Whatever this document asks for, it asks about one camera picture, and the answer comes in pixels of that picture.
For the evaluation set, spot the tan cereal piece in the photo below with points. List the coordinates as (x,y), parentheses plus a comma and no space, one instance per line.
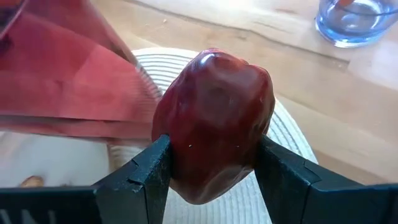
(31,181)

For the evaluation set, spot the pink faceted tumbler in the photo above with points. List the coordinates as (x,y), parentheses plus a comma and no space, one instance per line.
(62,77)

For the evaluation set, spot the white round woven placemat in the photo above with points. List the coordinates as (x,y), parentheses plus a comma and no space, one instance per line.
(289,133)

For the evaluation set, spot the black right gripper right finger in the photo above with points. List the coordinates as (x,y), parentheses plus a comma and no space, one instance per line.
(289,189)

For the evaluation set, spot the dark red apple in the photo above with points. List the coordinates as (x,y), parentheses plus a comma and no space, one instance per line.
(214,118)

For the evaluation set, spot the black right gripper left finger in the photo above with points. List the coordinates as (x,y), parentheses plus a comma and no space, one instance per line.
(140,186)

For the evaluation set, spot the white ceramic bowl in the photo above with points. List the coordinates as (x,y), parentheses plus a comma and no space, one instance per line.
(46,155)

